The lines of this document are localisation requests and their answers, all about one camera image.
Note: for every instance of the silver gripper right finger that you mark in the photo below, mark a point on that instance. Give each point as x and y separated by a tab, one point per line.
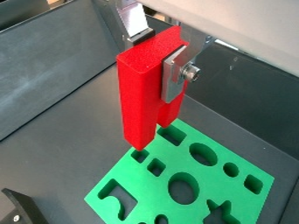
178	64

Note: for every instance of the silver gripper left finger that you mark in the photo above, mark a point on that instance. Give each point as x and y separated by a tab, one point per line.
133	22

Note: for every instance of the red double-square block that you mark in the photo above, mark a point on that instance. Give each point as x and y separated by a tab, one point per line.
141	83

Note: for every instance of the green shape-sorter board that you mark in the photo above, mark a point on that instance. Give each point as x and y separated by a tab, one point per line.
179	179

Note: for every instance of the black corner bracket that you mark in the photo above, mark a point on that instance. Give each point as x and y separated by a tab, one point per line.
26	212

